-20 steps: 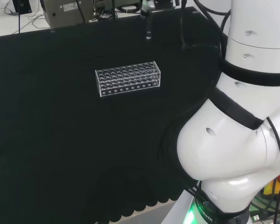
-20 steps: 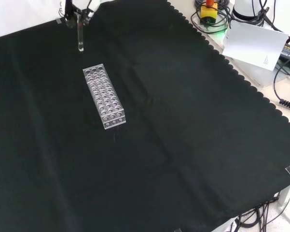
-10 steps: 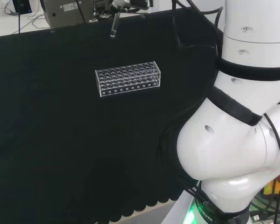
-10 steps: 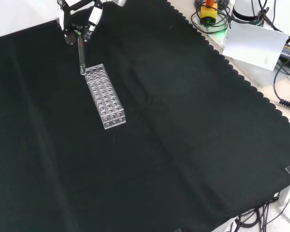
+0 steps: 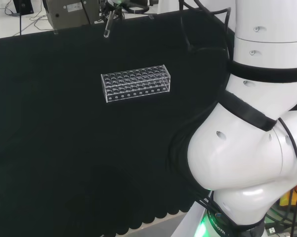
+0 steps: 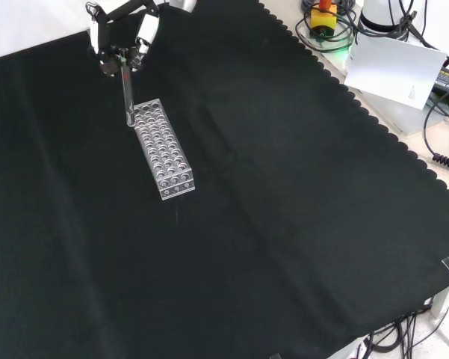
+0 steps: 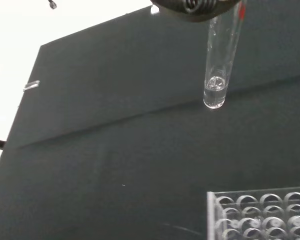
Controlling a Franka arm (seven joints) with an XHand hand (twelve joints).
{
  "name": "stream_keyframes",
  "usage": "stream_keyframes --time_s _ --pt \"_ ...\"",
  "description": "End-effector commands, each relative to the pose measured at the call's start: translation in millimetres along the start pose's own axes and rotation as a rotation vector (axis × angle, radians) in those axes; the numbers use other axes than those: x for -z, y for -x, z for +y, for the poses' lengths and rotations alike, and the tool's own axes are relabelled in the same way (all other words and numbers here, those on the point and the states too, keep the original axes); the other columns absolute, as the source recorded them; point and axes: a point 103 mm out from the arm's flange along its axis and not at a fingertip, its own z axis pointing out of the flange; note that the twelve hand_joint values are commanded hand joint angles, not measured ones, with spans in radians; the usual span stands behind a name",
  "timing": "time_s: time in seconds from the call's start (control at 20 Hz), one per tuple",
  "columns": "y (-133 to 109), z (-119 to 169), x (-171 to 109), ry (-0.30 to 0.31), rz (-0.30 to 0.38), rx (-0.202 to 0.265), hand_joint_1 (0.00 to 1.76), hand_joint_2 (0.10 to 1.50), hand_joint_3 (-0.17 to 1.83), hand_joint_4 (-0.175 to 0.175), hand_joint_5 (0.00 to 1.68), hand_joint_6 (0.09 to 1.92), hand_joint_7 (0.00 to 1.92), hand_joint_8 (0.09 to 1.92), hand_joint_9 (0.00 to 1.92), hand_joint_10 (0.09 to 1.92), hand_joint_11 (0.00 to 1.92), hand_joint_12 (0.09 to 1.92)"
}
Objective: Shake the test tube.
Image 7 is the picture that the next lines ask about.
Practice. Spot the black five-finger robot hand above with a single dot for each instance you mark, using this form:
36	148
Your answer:
194	10

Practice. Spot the clear acrylic test tube rack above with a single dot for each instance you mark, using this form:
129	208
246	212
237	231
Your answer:
262	215

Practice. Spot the small clear plastic piece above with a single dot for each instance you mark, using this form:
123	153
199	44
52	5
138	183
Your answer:
31	85

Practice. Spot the small black metal fitting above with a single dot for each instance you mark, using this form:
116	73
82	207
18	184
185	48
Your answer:
52	4

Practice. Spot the black bench cloth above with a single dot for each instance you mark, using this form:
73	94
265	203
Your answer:
139	125

